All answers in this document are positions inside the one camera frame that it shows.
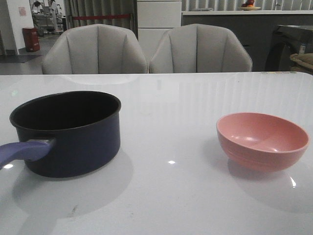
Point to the right grey upholstered chair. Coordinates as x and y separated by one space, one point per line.
199 48

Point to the left grey upholstered chair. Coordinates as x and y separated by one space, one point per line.
95 49

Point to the fruit plate on counter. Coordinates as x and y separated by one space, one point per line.
248 5

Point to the white cabinet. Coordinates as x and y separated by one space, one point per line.
154 17

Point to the dark blue saucepan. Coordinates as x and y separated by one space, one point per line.
66 134

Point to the pink plastic bowl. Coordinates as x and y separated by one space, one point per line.
261 142

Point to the grey counter with white top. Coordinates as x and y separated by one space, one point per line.
253 28

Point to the beige cushion at right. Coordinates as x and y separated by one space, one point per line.
302 63

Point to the dark appliance at right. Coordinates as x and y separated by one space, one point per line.
287 40

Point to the grey upholstered chair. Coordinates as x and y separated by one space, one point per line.
95 49
199 48

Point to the red bin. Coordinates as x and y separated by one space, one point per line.
31 39

